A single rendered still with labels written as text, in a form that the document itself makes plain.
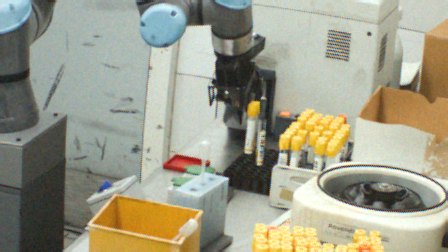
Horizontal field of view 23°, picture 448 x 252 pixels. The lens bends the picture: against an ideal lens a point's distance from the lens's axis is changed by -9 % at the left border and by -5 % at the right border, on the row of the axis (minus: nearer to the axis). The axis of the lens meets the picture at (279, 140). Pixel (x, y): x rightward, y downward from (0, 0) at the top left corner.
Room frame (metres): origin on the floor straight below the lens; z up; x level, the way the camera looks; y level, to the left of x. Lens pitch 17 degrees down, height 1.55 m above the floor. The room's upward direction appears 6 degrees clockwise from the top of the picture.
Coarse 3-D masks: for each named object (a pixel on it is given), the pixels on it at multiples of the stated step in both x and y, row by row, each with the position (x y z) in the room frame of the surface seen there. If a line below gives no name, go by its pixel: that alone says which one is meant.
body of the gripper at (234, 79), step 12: (252, 48) 2.05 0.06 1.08; (216, 60) 2.02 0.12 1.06; (228, 60) 2.05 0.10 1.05; (240, 60) 2.03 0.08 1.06; (216, 72) 2.03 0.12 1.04; (228, 72) 2.04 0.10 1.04; (240, 72) 2.07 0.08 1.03; (252, 72) 2.08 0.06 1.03; (216, 84) 2.04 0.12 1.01; (228, 84) 2.04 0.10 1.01; (240, 84) 2.06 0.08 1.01; (252, 84) 2.10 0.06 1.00; (216, 96) 2.07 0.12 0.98; (228, 96) 2.07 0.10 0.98; (240, 96) 2.05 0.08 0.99; (240, 108) 2.06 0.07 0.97
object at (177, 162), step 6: (174, 156) 2.01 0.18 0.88; (180, 156) 2.01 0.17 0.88; (186, 156) 2.01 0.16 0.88; (168, 162) 1.97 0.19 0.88; (174, 162) 1.99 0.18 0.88; (180, 162) 1.99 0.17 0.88; (186, 162) 1.99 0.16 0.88; (192, 162) 2.00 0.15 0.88; (198, 162) 2.00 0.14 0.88; (168, 168) 1.95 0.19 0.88; (174, 168) 1.95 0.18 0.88; (180, 168) 1.95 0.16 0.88
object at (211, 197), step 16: (208, 176) 1.65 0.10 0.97; (176, 192) 1.58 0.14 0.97; (192, 192) 1.58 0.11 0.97; (208, 192) 1.59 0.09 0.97; (224, 192) 1.65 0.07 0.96; (192, 208) 1.57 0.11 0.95; (208, 208) 1.60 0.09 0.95; (224, 208) 1.65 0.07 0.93; (208, 224) 1.60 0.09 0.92; (224, 224) 1.66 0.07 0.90; (208, 240) 1.60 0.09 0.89; (224, 240) 1.63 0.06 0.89
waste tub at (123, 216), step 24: (96, 216) 1.43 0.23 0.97; (120, 216) 1.52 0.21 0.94; (144, 216) 1.52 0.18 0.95; (168, 216) 1.51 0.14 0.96; (192, 216) 1.51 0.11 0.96; (96, 240) 1.40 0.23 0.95; (120, 240) 1.39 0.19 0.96; (144, 240) 1.39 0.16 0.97; (168, 240) 1.38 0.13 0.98; (192, 240) 1.46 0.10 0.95
